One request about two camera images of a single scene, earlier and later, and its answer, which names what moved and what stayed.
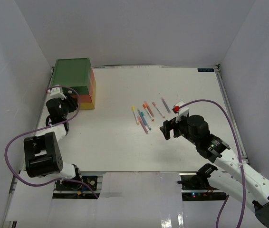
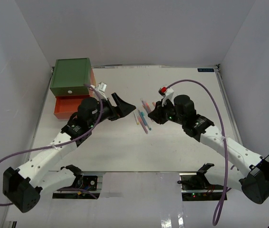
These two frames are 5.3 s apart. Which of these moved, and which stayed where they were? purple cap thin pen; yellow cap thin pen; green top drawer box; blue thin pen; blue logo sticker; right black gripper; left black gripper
Moved: left black gripper; right black gripper; purple cap thin pen
Stayed: blue logo sticker; yellow cap thin pen; blue thin pen; green top drawer box
